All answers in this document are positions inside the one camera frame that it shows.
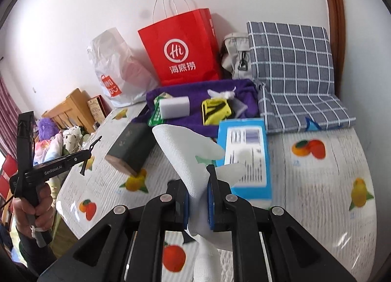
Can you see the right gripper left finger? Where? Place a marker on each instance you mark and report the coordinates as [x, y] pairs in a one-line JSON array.
[[179, 207]]

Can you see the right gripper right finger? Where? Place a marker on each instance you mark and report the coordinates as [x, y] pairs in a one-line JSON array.
[[220, 217]]

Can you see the white cloth glove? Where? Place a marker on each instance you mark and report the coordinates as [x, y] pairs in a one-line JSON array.
[[189, 154]]

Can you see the person's left hand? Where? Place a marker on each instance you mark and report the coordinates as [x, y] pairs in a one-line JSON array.
[[43, 214]]

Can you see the blue tissue pack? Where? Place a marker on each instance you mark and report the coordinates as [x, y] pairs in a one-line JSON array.
[[245, 142]]

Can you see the dark green gold box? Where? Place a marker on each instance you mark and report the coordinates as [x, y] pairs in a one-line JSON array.
[[131, 149]]

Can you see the purple plush toy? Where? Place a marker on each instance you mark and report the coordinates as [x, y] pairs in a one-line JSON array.
[[47, 128]]

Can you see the white spotted plush toy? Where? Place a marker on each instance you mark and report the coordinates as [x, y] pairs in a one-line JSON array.
[[72, 138]]

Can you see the green snack packet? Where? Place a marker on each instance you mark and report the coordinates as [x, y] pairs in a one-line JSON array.
[[156, 117]]

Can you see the yellow black cloth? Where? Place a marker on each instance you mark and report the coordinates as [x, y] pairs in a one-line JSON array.
[[214, 111]]

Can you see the white foam sponge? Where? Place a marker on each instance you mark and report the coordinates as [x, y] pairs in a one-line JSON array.
[[175, 107]]

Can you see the wooden furniture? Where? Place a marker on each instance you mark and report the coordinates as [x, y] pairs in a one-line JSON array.
[[73, 111]]

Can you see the purple fabric storage tray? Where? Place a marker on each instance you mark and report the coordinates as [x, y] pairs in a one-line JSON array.
[[244, 89]]

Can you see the brown patterned box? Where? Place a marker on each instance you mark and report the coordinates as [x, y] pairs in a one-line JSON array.
[[97, 108]]

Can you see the white plastic shopping bag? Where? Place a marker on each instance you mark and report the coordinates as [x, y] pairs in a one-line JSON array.
[[124, 80]]

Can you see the grey small backpack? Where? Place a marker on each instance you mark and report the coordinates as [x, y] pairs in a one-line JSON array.
[[236, 55]]

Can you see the red paper shopping bag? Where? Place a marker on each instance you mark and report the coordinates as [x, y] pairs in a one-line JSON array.
[[183, 48]]

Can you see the grey plaid cushion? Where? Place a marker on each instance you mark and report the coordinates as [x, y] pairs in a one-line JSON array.
[[292, 69]]

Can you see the wooden door frame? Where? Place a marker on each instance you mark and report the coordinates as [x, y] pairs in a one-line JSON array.
[[337, 28]]

